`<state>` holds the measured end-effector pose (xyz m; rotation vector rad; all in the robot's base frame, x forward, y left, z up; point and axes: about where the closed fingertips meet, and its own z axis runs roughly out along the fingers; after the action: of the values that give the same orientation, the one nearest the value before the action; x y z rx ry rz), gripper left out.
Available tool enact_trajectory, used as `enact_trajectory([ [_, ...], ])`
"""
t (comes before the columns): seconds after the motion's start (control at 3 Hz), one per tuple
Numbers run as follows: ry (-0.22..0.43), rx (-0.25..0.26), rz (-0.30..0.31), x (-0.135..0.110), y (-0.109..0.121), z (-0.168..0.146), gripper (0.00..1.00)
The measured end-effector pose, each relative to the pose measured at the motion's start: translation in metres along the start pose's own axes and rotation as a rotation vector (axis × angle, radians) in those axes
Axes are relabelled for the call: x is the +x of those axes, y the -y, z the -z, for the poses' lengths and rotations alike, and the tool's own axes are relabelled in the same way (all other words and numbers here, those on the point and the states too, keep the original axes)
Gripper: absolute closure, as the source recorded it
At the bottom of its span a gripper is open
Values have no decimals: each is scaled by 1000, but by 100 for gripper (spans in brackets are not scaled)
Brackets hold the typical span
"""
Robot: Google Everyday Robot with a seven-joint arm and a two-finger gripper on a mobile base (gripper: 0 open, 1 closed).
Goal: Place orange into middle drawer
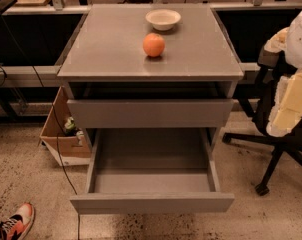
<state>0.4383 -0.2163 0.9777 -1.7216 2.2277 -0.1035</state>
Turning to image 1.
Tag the cardboard box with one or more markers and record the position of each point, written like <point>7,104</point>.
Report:
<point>67,151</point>

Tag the green white item in box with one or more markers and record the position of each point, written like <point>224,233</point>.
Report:
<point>71,130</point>

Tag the open grey middle drawer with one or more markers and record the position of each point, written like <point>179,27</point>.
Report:
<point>149,171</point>

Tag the orange fruit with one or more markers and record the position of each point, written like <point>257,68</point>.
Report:
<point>153,45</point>

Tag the white bowl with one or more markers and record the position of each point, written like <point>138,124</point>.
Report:
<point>163,19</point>

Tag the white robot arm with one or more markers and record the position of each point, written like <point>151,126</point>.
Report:
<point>288,40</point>

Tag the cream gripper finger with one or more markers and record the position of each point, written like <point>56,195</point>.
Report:
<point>287,111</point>

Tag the closed grey top drawer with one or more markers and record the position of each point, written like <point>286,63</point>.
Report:
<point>150,113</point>

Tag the orange white sneaker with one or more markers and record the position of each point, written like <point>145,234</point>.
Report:
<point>19,224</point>

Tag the grey drawer cabinet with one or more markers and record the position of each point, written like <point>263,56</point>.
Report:
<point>151,87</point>

